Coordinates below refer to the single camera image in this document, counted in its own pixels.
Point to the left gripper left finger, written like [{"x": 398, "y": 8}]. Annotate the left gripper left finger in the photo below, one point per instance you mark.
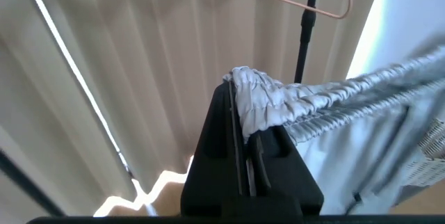
[{"x": 215, "y": 161}]

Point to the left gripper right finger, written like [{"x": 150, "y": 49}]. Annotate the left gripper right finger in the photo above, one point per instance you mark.
[{"x": 288, "y": 182}]

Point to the pale grey shorts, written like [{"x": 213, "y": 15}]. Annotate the pale grey shorts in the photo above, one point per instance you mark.
[{"x": 347, "y": 154}]

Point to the white laundry basket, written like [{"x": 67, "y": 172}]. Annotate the white laundry basket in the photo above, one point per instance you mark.
[{"x": 432, "y": 161}]

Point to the beige curtain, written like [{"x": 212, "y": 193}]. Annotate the beige curtain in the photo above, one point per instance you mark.
[{"x": 156, "y": 60}]

